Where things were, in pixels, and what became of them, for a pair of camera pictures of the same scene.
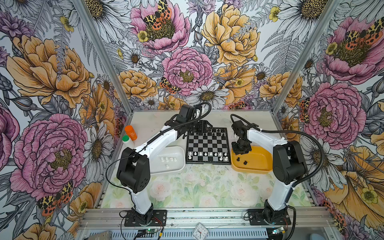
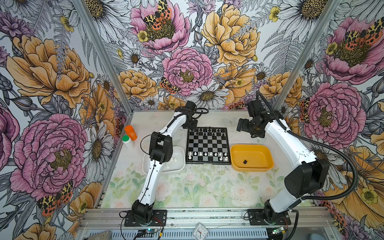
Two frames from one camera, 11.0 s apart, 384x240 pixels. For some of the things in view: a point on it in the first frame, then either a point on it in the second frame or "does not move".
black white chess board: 210,147 does not move
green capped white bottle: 127,142 does not move
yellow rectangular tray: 258,160 does not move
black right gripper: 237,151 -> 260,134
